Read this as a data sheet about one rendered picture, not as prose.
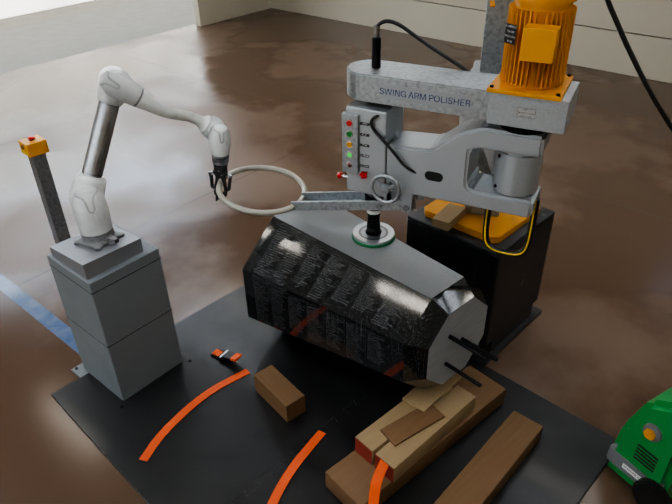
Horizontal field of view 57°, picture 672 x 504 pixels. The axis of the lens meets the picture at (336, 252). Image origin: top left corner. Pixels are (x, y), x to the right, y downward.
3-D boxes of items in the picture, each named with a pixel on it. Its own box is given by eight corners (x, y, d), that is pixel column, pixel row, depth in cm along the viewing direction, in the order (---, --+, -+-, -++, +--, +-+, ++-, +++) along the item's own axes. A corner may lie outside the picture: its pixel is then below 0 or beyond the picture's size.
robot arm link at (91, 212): (81, 240, 301) (69, 199, 290) (77, 226, 315) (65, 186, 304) (116, 231, 307) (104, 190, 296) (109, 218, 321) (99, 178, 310)
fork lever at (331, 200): (427, 195, 304) (425, 186, 302) (413, 213, 290) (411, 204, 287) (307, 197, 338) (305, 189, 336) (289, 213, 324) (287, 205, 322)
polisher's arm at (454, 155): (535, 219, 285) (554, 117, 258) (524, 243, 268) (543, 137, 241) (386, 188, 313) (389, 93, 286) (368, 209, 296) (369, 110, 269)
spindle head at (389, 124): (432, 189, 303) (439, 100, 278) (416, 210, 286) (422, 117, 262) (364, 176, 316) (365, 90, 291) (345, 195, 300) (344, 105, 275)
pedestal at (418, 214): (455, 271, 433) (465, 175, 392) (542, 312, 394) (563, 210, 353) (394, 316, 394) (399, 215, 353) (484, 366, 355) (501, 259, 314)
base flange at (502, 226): (469, 184, 382) (470, 177, 379) (542, 211, 353) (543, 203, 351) (420, 214, 353) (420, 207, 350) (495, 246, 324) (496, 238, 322)
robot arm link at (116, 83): (146, 87, 291) (140, 81, 301) (110, 66, 280) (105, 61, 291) (132, 111, 292) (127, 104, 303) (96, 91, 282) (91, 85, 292)
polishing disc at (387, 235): (402, 233, 318) (403, 231, 318) (374, 250, 306) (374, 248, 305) (372, 219, 331) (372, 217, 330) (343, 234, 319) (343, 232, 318)
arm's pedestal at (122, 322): (121, 413, 332) (85, 293, 287) (71, 370, 359) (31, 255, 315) (195, 362, 363) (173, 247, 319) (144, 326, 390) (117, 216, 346)
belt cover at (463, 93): (572, 121, 258) (580, 81, 249) (561, 144, 240) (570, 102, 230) (360, 90, 294) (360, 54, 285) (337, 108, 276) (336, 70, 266)
